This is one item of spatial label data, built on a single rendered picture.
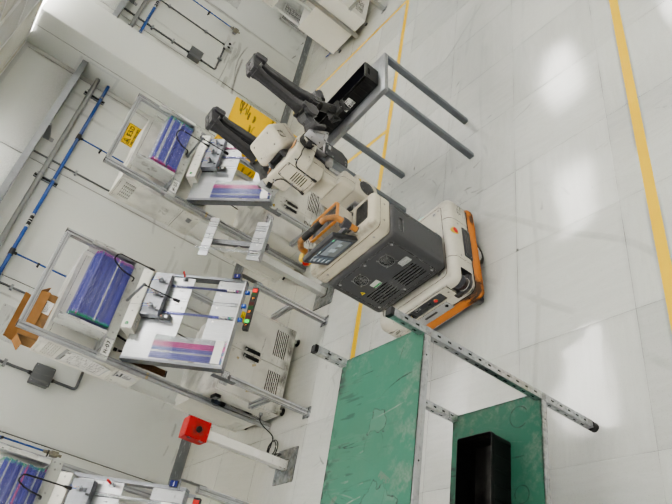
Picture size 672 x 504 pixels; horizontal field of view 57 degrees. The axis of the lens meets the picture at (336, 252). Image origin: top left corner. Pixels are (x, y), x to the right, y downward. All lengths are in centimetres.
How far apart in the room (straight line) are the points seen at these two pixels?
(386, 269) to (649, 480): 156
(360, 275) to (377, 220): 39
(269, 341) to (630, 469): 290
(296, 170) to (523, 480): 187
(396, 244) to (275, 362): 189
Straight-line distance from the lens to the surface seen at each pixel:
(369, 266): 327
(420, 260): 325
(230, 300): 438
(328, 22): 801
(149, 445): 596
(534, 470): 240
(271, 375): 470
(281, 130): 333
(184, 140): 537
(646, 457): 260
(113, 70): 715
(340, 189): 342
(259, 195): 494
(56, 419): 576
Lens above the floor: 215
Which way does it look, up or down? 25 degrees down
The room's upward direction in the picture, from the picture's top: 59 degrees counter-clockwise
